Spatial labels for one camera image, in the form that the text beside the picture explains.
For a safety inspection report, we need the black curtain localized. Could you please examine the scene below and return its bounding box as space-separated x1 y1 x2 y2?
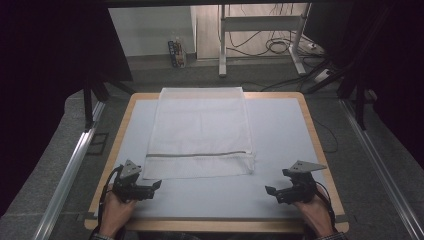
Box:
302 0 424 169
0 0 134 218

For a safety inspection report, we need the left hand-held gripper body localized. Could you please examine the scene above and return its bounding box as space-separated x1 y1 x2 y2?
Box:
111 159 155 204

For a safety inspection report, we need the aluminium floor rail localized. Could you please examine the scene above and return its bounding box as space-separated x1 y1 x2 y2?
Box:
339 99 424 240
32 101 107 240

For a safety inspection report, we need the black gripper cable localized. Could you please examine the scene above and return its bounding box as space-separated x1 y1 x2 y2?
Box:
314 181 337 232
97 164 125 232

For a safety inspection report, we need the tangle of black floor cables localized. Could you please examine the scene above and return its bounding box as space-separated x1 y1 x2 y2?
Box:
225 29 303 58

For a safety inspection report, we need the person's left hand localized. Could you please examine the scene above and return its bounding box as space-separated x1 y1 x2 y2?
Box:
99 184 139 239

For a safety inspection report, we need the person's right hand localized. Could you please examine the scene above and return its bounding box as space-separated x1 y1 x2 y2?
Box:
293 185 335 239

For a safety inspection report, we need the black metal stand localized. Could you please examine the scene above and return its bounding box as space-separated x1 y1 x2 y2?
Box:
301 59 368 132
82 77 137 132

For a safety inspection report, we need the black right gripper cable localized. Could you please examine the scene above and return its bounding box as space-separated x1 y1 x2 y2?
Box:
314 181 337 232

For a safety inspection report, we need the white desk frame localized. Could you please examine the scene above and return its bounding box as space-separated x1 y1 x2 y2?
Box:
217 3 313 78

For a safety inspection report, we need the thin black floor cable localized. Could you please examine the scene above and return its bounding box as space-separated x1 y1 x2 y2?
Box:
313 118 340 155

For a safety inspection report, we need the colourful snack packet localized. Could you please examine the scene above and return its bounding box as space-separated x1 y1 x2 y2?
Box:
167 38 188 69

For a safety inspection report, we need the white power strip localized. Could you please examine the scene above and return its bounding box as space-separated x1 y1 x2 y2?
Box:
313 68 335 84

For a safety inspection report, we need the white table mat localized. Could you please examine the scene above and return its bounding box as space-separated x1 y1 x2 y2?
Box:
94 97 335 222

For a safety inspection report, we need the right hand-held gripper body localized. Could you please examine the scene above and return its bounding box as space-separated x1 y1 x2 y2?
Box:
277 160 328 205

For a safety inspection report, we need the white mesh laundry bag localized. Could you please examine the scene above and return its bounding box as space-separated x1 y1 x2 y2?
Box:
142 86 256 181

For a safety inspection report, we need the black square floor frame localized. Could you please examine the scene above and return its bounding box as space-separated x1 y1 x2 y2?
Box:
85 132 110 156

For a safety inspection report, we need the long black floor cable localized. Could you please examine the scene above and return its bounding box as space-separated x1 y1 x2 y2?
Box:
239 75 306 93

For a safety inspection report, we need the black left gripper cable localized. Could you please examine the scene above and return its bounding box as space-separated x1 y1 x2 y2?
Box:
97 164 125 232

